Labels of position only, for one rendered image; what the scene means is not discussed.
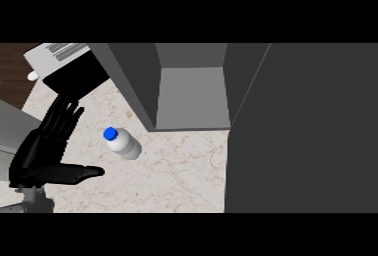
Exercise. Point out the dark grey cabinet door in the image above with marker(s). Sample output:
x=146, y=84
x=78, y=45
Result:
x=304, y=133

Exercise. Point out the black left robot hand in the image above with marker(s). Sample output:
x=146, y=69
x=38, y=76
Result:
x=37, y=156

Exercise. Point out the white blue-capped water bottle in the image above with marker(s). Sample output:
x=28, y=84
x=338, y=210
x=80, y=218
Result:
x=123, y=144

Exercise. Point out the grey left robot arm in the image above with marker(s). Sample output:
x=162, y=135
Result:
x=29, y=200

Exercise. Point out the grey open cabinet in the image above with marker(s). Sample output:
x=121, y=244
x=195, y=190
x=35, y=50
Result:
x=192, y=96

